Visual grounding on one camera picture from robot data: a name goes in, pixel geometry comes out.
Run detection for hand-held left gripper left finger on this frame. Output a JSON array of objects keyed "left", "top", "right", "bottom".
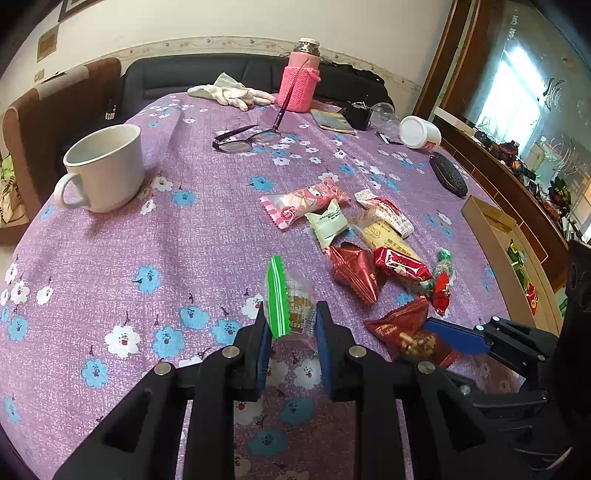
[{"left": 53, "top": 300, "right": 274, "bottom": 480}]

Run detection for clear glass jar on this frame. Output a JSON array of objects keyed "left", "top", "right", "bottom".
[{"left": 369, "top": 102, "right": 402, "bottom": 134}]

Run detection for pink knit-sleeved bottle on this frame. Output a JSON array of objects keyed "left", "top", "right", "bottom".
[{"left": 277, "top": 38, "right": 321, "bottom": 113}]

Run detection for yellow cake packet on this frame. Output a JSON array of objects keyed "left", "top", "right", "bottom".
[{"left": 348, "top": 219, "right": 432, "bottom": 291}]

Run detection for small red candy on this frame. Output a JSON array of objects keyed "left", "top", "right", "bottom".
[{"left": 431, "top": 271, "right": 452, "bottom": 317}]

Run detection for black textured glasses case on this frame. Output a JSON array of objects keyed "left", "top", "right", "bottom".
[{"left": 429, "top": 154, "right": 469, "bottom": 198}]

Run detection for pale green snack packet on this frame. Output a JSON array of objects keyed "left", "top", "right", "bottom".
[{"left": 305, "top": 199, "right": 349, "bottom": 252}]

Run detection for pink white snack packet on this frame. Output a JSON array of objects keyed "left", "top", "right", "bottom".
[{"left": 259, "top": 176, "right": 352, "bottom": 230}]

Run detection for red nut packet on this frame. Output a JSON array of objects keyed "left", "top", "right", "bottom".
[{"left": 364, "top": 295, "right": 458, "bottom": 368}]

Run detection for white plastic jar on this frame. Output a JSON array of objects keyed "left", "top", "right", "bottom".
[{"left": 398, "top": 115, "right": 443, "bottom": 152}]

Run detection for white gloves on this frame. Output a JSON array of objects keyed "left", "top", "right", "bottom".
[{"left": 187, "top": 71, "right": 278, "bottom": 112}]

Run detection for cardboard box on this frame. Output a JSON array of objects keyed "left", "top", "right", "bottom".
[{"left": 461, "top": 195, "right": 571, "bottom": 335}]

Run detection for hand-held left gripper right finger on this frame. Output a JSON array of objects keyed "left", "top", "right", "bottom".
[{"left": 314, "top": 300, "right": 527, "bottom": 480}]

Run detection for small black cup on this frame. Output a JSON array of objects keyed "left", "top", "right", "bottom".
[{"left": 342, "top": 99, "right": 375, "bottom": 131}]

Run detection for white mug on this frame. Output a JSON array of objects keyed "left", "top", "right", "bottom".
[{"left": 54, "top": 124, "right": 146, "bottom": 214}]

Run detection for red candy packet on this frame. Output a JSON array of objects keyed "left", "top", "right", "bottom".
[{"left": 373, "top": 247, "right": 432, "bottom": 283}]

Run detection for black eyeglasses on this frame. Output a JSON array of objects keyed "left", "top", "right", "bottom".
[{"left": 212, "top": 65, "right": 308, "bottom": 154}]

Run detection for small wall plaque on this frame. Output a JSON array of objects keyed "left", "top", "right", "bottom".
[{"left": 36, "top": 25, "right": 60, "bottom": 62}]

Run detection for green candy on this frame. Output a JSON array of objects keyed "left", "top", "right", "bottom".
[{"left": 425, "top": 248, "right": 455, "bottom": 296}]

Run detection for dark red pyramid packet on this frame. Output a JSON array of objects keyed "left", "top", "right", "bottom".
[{"left": 325, "top": 243, "right": 380, "bottom": 304}]

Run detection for white red snack packet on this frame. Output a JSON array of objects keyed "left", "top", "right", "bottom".
[{"left": 355, "top": 188, "right": 415, "bottom": 238}]

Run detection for clutter of assorted tools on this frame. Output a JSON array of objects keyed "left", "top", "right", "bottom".
[{"left": 475, "top": 129, "right": 591, "bottom": 241}]

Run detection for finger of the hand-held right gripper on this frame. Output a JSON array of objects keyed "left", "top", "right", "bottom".
[
  {"left": 443, "top": 369, "right": 552, "bottom": 421},
  {"left": 422, "top": 316, "right": 561, "bottom": 370}
]

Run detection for clear green-striped snack packet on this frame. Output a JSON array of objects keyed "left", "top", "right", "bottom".
[{"left": 264, "top": 255, "right": 319, "bottom": 342}]

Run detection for black sofa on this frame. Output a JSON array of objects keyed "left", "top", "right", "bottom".
[{"left": 111, "top": 54, "right": 395, "bottom": 127}]

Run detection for black bag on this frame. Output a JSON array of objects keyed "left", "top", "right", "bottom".
[{"left": 318, "top": 60, "right": 386, "bottom": 100}]

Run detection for framed wall picture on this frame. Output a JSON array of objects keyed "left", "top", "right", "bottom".
[{"left": 58, "top": 0, "right": 112, "bottom": 21}]

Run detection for brown chair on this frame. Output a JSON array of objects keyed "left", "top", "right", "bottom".
[{"left": 2, "top": 58, "right": 123, "bottom": 217}]

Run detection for wooden framed glass panel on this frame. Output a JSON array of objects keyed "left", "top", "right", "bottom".
[{"left": 413, "top": 0, "right": 591, "bottom": 241}]

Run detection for wooden cabinet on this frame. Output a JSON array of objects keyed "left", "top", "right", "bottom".
[{"left": 431, "top": 106, "right": 573, "bottom": 291}]

